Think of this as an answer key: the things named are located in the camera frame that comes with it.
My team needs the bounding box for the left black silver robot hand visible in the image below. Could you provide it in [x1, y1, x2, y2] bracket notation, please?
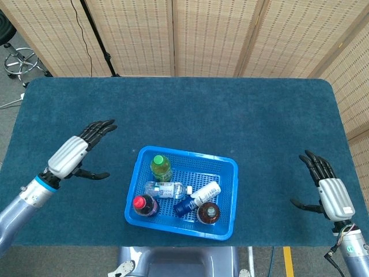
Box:
[47, 119, 118, 181]

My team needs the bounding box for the blue perforated plastic basket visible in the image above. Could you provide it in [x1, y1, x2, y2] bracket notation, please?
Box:
[124, 145, 239, 241]

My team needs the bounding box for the grey-blue robot torso base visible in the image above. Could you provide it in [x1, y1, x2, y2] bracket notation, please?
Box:
[107, 246, 254, 277]

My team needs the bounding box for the clear water bottle white cap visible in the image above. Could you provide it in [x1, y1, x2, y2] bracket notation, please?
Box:
[144, 181, 193, 200]

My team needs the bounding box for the brown tea bottle black cap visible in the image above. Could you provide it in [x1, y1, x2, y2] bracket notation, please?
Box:
[197, 201, 221, 225]

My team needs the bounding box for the teal carpet table mat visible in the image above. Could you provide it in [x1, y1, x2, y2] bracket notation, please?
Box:
[0, 76, 366, 248]

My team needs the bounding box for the white bottle dark blue cap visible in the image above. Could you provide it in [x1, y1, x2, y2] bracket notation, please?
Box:
[173, 181, 222, 216]

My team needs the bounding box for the black stool chrome base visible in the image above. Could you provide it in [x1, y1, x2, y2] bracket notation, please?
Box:
[0, 10, 53, 88]

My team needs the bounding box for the cola bottle red cap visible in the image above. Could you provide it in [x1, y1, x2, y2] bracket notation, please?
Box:
[132, 194, 159, 218]

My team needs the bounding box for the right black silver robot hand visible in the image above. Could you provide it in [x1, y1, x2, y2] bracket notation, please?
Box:
[289, 149, 355, 222]

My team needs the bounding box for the thin black hanging cable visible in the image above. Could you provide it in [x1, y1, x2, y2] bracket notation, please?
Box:
[70, 0, 93, 77]

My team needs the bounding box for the yellow floor tape strip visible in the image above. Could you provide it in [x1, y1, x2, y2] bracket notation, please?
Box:
[283, 246, 295, 277]

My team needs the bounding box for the blue floor cable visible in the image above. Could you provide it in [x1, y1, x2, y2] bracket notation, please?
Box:
[266, 246, 274, 277]

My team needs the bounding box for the white floor cable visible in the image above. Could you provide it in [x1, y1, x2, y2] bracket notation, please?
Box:
[0, 92, 26, 109]

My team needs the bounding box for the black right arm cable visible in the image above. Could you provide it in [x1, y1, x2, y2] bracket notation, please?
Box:
[323, 249, 347, 277]

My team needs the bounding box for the green soda bottle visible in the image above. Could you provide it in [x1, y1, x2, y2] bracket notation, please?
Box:
[150, 154, 173, 182]

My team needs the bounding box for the black tripod stand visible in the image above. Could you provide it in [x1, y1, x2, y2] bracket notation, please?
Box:
[79, 0, 121, 77]

